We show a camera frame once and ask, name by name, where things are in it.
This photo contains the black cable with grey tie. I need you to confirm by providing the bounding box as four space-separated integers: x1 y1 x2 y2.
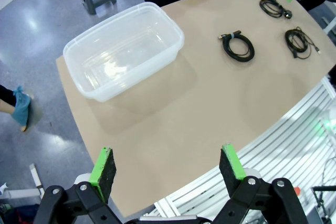
217 29 256 63

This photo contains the dark blue bag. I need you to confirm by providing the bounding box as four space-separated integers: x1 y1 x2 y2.
0 202 40 224

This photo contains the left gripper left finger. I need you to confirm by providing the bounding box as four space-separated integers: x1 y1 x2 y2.
33 146 124 224

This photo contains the black power cord with plug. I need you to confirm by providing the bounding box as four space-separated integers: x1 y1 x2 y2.
259 0 293 20

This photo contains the white metal stand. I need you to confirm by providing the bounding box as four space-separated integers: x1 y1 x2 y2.
0 163 46 201

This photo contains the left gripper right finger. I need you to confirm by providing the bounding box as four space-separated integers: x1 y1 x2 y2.
212 144 310 224

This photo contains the clear plastic storage box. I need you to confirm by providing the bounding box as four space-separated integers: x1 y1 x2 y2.
62 1 185 103

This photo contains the thin black USB cable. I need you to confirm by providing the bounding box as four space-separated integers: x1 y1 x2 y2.
285 26 322 59

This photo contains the white aluminium profile frame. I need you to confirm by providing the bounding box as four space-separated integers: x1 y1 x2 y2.
153 76 336 224

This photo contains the bystander leg with teal shoe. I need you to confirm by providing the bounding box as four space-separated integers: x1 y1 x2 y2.
0 84 33 133

